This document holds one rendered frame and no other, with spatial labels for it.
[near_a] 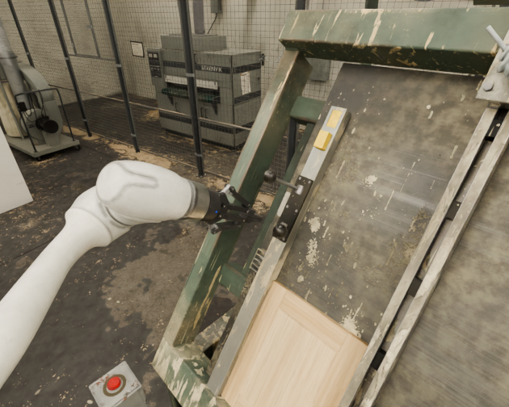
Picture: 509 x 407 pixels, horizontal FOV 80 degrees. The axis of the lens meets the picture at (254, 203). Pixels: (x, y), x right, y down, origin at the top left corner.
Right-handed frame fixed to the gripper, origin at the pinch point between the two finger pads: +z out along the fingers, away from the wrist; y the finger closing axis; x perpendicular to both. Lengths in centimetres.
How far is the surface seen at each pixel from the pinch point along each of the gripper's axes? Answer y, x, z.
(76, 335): 142, -133, 46
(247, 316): 29.4, 5.3, 11.5
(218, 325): 54, -19, 36
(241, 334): 35.5, 5.9, 11.5
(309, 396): 36.7, 30.8, 13.9
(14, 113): 54, -565, 70
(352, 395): 25.9, 40.2, 8.4
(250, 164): -13.3, -17.1, 10.7
